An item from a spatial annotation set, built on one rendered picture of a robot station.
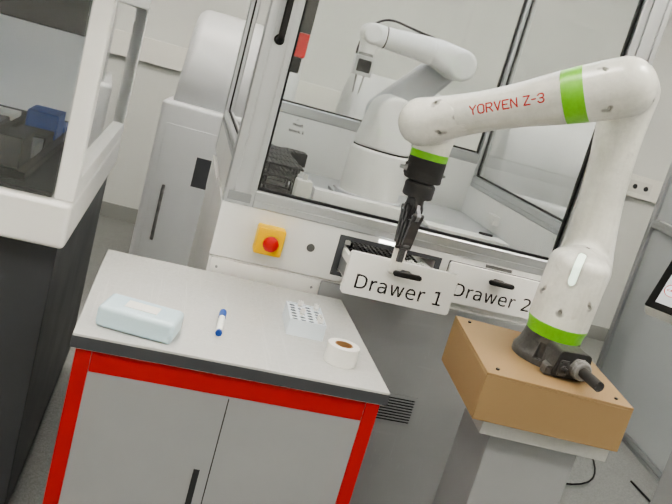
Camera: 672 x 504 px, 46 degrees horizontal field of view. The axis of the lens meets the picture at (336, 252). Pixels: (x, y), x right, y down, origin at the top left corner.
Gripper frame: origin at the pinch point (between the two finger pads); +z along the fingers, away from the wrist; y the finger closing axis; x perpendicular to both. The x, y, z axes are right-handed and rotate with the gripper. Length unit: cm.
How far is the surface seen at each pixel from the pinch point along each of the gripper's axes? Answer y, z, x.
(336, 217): -17.9, -3.7, -13.8
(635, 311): -173, 36, 187
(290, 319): 20.4, 13.8, -26.1
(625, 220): -317, 5, 252
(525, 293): -15.7, 4.4, 43.7
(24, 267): 0, 21, -85
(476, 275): -15.7, 2.5, 28.1
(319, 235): -17.5, 2.0, -17.0
